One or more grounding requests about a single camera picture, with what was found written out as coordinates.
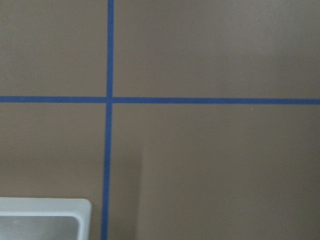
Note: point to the translucent white plastic bin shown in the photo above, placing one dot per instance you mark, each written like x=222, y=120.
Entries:
x=24, y=218

